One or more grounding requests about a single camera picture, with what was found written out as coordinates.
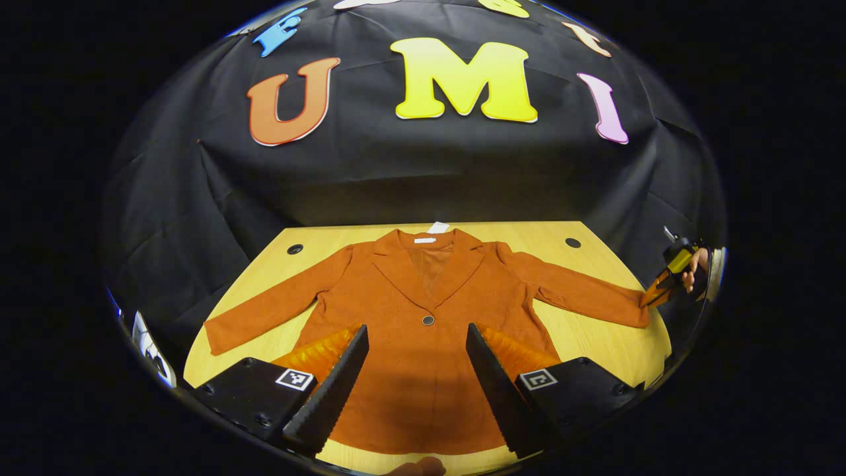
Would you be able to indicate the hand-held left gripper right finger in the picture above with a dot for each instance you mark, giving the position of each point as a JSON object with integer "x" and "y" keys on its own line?
{"x": 499, "y": 396}

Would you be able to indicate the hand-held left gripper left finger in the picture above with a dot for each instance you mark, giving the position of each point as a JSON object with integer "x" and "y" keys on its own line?
{"x": 334, "y": 390}

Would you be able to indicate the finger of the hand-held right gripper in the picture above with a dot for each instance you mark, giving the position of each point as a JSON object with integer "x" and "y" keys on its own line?
{"x": 659, "y": 289}

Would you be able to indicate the orange button jacket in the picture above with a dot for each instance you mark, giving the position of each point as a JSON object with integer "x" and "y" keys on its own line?
{"x": 423, "y": 291}

